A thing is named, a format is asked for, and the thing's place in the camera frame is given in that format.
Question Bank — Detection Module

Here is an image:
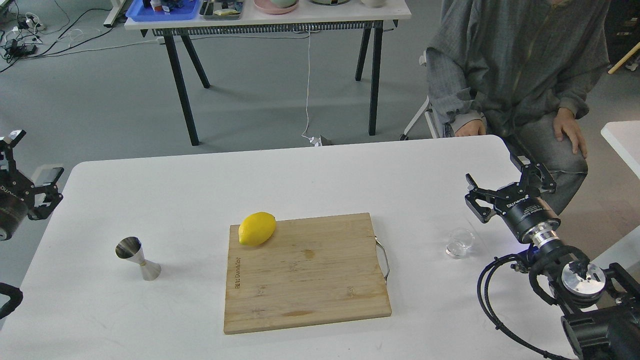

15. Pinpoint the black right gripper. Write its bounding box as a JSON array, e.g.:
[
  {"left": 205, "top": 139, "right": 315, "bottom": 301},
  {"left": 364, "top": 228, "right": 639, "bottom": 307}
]
[{"left": 464, "top": 153, "right": 561, "bottom": 244}]

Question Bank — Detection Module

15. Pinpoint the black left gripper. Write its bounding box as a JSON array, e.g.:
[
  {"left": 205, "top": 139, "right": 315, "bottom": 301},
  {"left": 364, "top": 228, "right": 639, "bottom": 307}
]
[{"left": 0, "top": 129, "right": 64, "bottom": 240}]

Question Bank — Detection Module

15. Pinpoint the small clear glass cup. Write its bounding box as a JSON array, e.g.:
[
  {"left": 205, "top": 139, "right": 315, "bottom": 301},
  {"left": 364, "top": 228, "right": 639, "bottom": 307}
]
[{"left": 445, "top": 227, "right": 476, "bottom": 259}]

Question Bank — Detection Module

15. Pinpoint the steel double jigger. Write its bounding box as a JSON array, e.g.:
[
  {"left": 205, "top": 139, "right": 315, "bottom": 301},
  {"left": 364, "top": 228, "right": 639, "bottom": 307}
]
[{"left": 115, "top": 236, "right": 162, "bottom": 281}]

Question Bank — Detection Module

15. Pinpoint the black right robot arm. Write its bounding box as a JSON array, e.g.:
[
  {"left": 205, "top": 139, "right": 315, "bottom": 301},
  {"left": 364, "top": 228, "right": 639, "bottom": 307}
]
[{"left": 465, "top": 157, "right": 640, "bottom": 360}]

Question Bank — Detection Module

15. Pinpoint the white office chair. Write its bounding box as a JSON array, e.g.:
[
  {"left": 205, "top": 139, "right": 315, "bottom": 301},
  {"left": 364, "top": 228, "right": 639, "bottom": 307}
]
[{"left": 399, "top": 50, "right": 441, "bottom": 141}]

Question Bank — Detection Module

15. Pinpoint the person in grey clothes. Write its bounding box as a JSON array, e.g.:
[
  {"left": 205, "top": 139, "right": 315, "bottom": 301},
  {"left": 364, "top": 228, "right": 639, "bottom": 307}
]
[{"left": 424, "top": 0, "right": 610, "bottom": 214}]

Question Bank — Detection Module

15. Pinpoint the white side table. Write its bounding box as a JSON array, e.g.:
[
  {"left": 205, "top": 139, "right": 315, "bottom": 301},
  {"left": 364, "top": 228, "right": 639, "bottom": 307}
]
[{"left": 600, "top": 120, "right": 640, "bottom": 178}]

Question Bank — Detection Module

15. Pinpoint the blue plastic tray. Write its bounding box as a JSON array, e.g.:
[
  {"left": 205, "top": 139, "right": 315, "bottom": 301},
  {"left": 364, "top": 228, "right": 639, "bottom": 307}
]
[{"left": 125, "top": 0, "right": 202, "bottom": 22}]

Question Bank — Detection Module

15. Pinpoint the bamboo cutting board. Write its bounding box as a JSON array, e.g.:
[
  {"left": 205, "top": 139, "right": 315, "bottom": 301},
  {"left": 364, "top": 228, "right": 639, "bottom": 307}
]
[{"left": 222, "top": 212, "right": 393, "bottom": 335}]

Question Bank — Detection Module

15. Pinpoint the yellow lemon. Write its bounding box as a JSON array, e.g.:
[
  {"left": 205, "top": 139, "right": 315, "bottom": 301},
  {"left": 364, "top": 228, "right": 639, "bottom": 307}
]
[{"left": 238, "top": 212, "right": 277, "bottom": 247}]

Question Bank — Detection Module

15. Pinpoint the white background table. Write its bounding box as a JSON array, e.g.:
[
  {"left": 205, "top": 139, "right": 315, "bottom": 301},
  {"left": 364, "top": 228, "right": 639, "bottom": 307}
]
[{"left": 125, "top": 0, "right": 412, "bottom": 146}]

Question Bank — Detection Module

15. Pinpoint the grey metal tray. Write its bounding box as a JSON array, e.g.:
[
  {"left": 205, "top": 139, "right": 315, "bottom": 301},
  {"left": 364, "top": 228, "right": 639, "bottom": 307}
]
[{"left": 199, "top": 0, "right": 244, "bottom": 21}]

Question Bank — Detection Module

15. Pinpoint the pink plate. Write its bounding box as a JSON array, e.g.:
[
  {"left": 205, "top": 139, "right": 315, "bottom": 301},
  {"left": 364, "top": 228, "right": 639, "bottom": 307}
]
[{"left": 253, "top": 0, "right": 298, "bottom": 15}]

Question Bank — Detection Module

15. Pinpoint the floor cables and power strip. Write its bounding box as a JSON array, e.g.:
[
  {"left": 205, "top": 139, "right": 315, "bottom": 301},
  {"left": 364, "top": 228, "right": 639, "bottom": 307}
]
[{"left": 0, "top": 0, "right": 126, "bottom": 73}]

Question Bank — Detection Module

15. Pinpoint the white hanging cable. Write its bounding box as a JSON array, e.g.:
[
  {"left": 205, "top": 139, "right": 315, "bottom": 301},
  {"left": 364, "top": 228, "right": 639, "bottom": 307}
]
[{"left": 300, "top": 27, "right": 323, "bottom": 147}]

